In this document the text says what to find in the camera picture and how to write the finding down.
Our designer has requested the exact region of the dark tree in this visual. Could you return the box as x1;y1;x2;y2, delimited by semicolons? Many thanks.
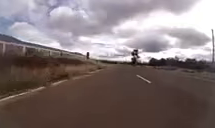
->
130;48;141;65

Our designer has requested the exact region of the grey asphalt road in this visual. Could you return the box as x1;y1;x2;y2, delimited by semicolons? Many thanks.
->
0;63;215;128

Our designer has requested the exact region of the white painted centre line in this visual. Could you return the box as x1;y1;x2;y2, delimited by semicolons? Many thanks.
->
135;74;152;85

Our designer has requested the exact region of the dry grass verge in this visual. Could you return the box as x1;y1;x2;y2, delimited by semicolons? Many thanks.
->
0;55;104;99

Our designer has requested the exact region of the pale concrete kerb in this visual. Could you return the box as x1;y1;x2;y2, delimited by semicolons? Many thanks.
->
0;68;105;103

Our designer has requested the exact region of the row of dark trees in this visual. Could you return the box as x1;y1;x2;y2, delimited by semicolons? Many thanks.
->
148;56;215;70

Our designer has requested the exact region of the long pale fence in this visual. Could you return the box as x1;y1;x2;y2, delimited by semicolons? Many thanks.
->
0;39;87;60

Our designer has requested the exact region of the roadside gravel strip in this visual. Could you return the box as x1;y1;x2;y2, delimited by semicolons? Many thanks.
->
154;65;215;84

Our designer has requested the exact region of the tall pole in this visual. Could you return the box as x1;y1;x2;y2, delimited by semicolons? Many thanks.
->
210;28;215;64

